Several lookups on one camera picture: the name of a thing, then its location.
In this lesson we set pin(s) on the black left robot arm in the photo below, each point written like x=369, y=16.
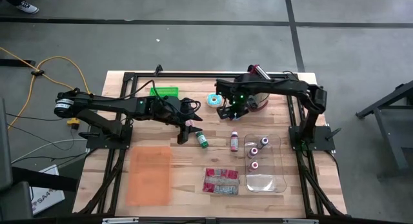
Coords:
x=106, y=104

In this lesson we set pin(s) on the red snack bag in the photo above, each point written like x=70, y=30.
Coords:
x=221, y=182

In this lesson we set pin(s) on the orange translucent plastic bin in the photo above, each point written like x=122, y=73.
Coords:
x=148, y=175

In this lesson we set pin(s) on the green plastic basket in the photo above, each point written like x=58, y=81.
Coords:
x=167, y=91

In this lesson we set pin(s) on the black metal stand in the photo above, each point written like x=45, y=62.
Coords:
x=387, y=120

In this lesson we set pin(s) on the metal box grater red trim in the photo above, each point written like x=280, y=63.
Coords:
x=262, y=100

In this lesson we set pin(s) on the person's shoe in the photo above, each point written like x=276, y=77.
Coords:
x=27, y=7

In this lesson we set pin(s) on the silver metal bracket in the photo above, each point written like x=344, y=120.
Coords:
x=300, y=221
x=120, y=220

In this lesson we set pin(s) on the purple food colouring bottle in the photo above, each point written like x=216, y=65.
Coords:
x=263, y=142

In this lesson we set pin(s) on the clear plastic tray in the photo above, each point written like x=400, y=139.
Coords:
x=264, y=182

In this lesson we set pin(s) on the green food colouring bottle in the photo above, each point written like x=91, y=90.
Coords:
x=202, y=140

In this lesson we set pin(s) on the black equipment cart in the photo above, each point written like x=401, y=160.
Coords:
x=16, y=201

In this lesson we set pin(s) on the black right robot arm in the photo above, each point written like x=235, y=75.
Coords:
x=290, y=86

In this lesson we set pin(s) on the white labelled box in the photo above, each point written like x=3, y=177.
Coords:
x=46, y=195

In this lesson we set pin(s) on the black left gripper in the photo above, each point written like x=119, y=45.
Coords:
x=167, y=109

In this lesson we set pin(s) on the black metal table frame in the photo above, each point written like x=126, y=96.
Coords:
x=209, y=75

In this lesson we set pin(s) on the red food colouring bottle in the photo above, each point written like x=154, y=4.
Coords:
x=253, y=166
x=234, y=141
x=252, y=152

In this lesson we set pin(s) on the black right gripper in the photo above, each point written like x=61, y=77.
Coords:
x=237, y=107

